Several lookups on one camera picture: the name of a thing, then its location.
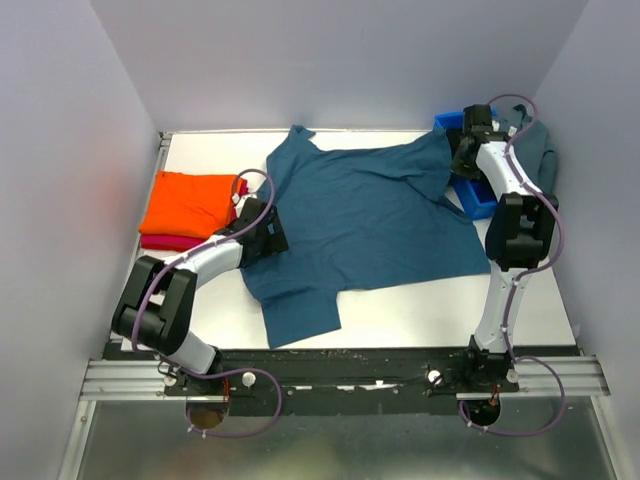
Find grey blue t shirt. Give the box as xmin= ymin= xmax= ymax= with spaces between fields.
xmin=506 ymin=104 xmax=559 ymax=194

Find orange t shirt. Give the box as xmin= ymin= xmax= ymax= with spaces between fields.
xmin=137 ymin=170 xmax=249 ymax=242

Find pink t shirt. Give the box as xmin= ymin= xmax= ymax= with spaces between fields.
xmin=140 ymin=175 xmax=251 ymax=254

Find teal blue t shirt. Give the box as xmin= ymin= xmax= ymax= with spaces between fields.
xmin=243 ymin=125 xmax=489 ymax=348

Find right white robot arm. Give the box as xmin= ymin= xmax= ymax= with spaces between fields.
xmin=448 ymin=104 xmax=558 ymax=392

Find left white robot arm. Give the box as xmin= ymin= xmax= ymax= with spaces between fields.
xmin=111 ymin=198 xmax=288 ymax=395

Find blue plastic bin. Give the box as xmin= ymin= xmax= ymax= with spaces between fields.
xmin=433 ymin=111 xmax=498 ymax=220

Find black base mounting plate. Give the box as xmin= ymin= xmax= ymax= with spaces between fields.
xmin=102 ymin=342 xmax=584 ymax=419

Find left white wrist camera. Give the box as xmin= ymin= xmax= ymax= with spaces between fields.
xmin=231 ymin=193 xmax=251 ymax=208

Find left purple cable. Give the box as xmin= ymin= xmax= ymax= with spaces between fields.
xmin=130 ymin=168 xmax=284 ymax=441

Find purple cable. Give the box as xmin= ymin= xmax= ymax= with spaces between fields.
xmin=457 ymin=93 xmax=569 ymax=436
xmin=130 ymin=168 xmax=284 ymax=441

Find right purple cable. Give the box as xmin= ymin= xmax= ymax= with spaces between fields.
xmin=457 ymin=93 xmax=569 ymax=436

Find aluminium frame rail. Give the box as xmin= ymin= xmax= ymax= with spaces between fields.
xmin=54 ymin=130 xmax=191 ymax=480

